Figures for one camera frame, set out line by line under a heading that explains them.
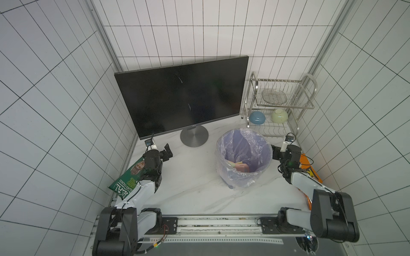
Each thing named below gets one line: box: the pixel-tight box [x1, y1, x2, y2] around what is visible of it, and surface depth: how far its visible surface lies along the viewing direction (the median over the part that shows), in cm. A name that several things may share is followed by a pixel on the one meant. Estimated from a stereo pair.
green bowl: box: [271, 108, 289, 124], surface depth 108 cm
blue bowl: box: [248, 110, 266, 125], surface depth 111 cm
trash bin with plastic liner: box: [215, 128, 273, 190], surface depth 77 cm
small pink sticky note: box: [234, 163, 250, 173], surface depth 87 cm
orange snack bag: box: [298, 153, 323, 184], surface depth 91 cm
